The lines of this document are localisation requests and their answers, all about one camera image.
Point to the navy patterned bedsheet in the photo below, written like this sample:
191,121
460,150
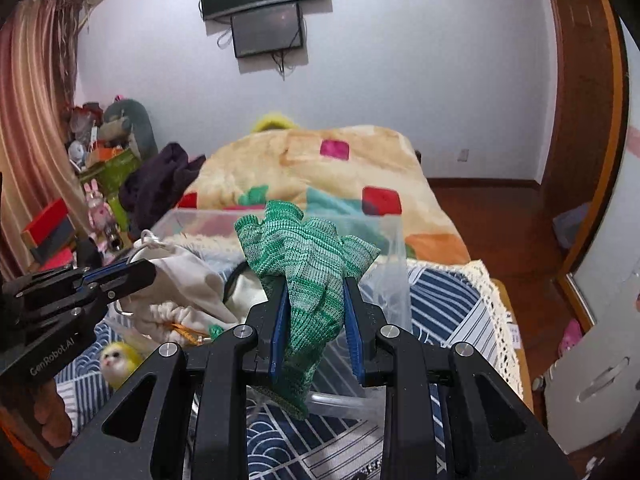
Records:
440,300

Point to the wall outlet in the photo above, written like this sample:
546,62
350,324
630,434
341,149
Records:
463,155

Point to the dark purple cloth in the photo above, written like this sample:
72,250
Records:
160,180

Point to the white board with slots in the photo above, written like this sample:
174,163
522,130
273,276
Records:
595,410

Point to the pink slipper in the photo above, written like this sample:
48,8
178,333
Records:
570,337

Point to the yellow fuzzy plush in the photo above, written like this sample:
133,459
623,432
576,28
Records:
274,121

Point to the white crochet throw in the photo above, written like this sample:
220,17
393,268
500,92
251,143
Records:
492,310

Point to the green knit glove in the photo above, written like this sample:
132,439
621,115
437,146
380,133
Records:
310,260

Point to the yellow plush toy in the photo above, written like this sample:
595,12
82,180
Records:
117,360

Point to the wooden wardrobe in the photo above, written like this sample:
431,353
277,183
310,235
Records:
585,110

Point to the striped brown curtain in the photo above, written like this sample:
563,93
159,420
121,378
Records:
35,135

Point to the grey plush toy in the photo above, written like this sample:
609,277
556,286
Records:
132,122

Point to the pink bunny bottle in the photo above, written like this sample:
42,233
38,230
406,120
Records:
99,212

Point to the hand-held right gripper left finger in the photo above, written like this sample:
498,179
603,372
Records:
278,332

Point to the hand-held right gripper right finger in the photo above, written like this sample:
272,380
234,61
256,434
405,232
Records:
354,332

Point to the grey cloth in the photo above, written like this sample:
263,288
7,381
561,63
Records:
572,227

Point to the clear plastic storage box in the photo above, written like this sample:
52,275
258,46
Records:
391,280

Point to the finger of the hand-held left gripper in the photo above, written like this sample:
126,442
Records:
130,280
107,269

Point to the small black wall monitor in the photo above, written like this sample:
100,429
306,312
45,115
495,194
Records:
267,30

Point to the black headband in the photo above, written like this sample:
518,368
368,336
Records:
229,285

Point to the person's left hand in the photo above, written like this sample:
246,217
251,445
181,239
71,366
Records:
50,412

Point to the green cardboard box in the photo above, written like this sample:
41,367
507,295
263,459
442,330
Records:
117,167

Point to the red and grey box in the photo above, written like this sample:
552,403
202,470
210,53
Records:
47,222

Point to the beige blanket with coloured squares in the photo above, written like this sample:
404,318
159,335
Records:
300,160

